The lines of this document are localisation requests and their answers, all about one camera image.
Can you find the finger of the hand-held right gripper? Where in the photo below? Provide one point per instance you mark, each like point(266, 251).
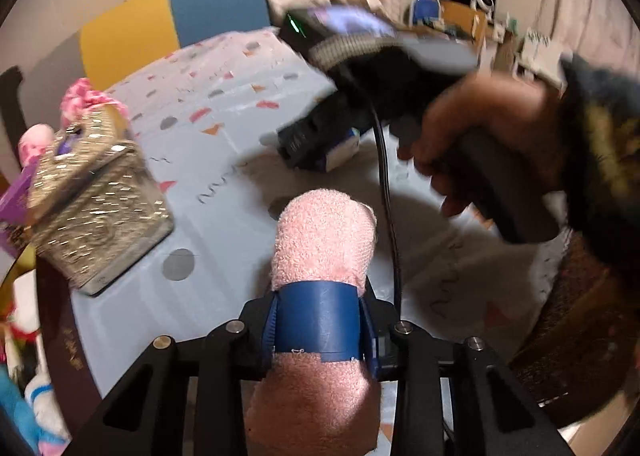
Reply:
point(310, 134)

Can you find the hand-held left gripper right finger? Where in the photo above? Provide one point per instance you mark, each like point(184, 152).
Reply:
point(372, 346)

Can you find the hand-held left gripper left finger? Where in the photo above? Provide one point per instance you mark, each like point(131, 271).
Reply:
point(252, 336)

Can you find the blue tissue packet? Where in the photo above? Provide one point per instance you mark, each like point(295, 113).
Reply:
point(345, 151)

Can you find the pink towel roll blue band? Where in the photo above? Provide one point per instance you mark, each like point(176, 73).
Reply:
point(320, 246)

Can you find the white sock blue stripe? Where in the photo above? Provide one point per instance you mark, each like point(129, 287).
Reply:
point(42, 396)

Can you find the red patterned sock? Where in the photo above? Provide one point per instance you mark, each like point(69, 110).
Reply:
point(20, 331)

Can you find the gold metal tray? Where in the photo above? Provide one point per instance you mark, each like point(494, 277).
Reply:
point(9, 278)

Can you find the large blue plush toy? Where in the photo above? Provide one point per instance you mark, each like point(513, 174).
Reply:
point(15, 416)

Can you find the person's right forearm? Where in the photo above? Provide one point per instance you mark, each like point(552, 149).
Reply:
point(605, 146)

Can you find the person's right hand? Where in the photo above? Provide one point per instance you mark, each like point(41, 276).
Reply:
point(500, 111)

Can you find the blue folding chair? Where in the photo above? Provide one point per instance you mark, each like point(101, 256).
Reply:
point(427, 9)

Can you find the wooden side desk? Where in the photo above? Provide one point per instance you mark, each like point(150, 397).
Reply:
point(455, 19)

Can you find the grey yellow blue chair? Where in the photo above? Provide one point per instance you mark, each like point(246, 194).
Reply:
point(210, 6)

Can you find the ornate silver tissue box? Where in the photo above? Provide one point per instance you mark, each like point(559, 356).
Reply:
point(100, 221)

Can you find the pink spotted plush bow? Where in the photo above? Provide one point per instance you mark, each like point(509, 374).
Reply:
point(82, 96)

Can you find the pink spotted plush toy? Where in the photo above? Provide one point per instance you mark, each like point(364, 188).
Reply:
point(35, 144)

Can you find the purple cardboard box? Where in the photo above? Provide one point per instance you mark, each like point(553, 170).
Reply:
point(12, 201)

